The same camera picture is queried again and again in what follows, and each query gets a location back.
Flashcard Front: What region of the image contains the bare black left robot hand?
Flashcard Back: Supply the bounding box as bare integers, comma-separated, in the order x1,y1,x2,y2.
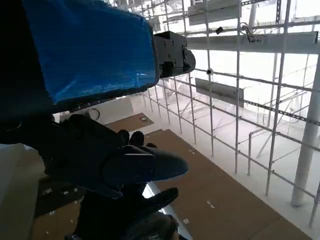
0,0,197,200

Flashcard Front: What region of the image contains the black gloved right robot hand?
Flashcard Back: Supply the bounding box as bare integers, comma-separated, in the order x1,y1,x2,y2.
73,183,180,240

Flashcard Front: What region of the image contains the white metal scaffold frame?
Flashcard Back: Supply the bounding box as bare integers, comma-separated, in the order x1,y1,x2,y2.
109,0,320,226

